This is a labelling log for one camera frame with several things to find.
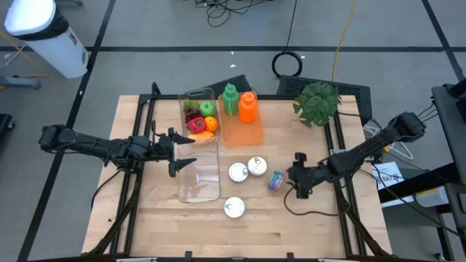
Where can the white trash bin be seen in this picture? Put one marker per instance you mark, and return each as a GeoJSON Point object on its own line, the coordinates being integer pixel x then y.
{"type": "Point", "coordinates": [54, 47]}

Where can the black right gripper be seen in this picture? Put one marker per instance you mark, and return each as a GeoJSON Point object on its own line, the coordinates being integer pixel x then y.
{"type": "Point", "coordinates": [309, 174]}

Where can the grey metal stand foot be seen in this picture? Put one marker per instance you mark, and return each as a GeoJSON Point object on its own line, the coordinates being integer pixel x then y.
{"type": "Point", "coordinates": [18, 82]}

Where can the green apple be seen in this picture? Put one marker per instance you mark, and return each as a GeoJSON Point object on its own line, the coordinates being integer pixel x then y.
{"type": "Point", "coordinates": [207, 109]}

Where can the black slanted box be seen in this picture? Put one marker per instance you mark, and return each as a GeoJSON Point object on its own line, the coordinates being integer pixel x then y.
{"type": "Point", "coordinates": [218, 87]}

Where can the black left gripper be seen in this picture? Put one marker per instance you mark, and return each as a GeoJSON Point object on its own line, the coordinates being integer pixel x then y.
{"type": "Point", "coordinates": [172, 153]}

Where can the orange fruit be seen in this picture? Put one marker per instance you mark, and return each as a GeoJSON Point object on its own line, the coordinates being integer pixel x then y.
{"type": "Point", "coordinates": [211, 124]}

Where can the Van Camp's tuna can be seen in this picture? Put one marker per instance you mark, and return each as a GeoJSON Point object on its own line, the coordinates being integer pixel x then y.
{"type": "Point", "coordinates": [234, 207]}

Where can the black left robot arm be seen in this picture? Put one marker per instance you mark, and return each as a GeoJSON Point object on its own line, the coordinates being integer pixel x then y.
{"type": "Point", "coordinates": [91, 143]}

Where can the green plastic bottle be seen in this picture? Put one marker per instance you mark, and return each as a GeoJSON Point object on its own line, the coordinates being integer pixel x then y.
{"type": "Point", "coordinates": [230, 100]}

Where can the orange translucent plastic bin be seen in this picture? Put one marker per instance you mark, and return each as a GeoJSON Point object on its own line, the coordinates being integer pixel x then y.
{"type": "Point", "coordinates": [242, 134]}

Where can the white plastic container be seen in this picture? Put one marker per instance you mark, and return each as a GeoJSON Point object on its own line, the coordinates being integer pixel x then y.
{"type": "Point", "coordinates": [431, 196]}

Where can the potted green plant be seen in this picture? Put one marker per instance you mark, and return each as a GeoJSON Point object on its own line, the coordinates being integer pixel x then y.
{"type": "Point", "coordinates": [316, 105]}

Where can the silver-lidded tin can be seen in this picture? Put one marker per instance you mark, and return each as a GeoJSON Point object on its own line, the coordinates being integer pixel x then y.
{"type": "Point", "coordinates": [238, 172]}

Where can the dark red grape bunch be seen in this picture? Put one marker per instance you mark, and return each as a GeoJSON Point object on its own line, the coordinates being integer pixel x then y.
{"type": "Point", "coordinates": [191, 115]}

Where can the black chair base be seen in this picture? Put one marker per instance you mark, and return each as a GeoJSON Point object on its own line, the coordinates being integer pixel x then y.
{"type": "Point", "coordinates": [5, 123]}

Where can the clear plastic bin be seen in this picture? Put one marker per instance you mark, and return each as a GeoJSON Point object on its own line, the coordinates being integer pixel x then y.
{"type": "Point", "coordinates": [182, 94]}
{"type": "Point", "coordinates": [199, 182]}

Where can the grey equipment cart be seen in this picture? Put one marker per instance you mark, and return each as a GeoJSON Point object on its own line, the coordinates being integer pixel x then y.
{"type": "Point", "coordinates": [451, 120]}

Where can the red bell pepper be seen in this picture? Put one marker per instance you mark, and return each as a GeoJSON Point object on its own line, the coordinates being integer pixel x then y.
{"type": "Point", "coordinates": [197, 124]}

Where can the orange plastic bottle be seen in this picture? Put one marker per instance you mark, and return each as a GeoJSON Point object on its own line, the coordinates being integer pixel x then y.
{"type": "Point", "coordinates": [248, 108]}

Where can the yellow-orange mango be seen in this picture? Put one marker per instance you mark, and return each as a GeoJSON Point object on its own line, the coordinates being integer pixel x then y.
{"type": "Point", "coordinates": [201, 136]}

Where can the black perforated box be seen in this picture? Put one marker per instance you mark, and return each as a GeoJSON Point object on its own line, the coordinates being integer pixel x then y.
{"type": "Point", "coordinates": [358, 98]}

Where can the blue salmon can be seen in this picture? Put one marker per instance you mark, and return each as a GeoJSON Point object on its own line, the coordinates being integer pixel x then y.
{"type": "Point", "coordinates": [257, 166]}
{"type": "Point", "coordinates": [275, 180]}

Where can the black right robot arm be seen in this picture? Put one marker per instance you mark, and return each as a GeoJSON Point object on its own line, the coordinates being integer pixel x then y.
{"type": "Point", "coordinates": [364, 156]}

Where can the white printed paper sheet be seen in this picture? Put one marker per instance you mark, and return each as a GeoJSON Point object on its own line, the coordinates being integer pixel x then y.
{"type": "Point", "coordinates": [387, 174]}

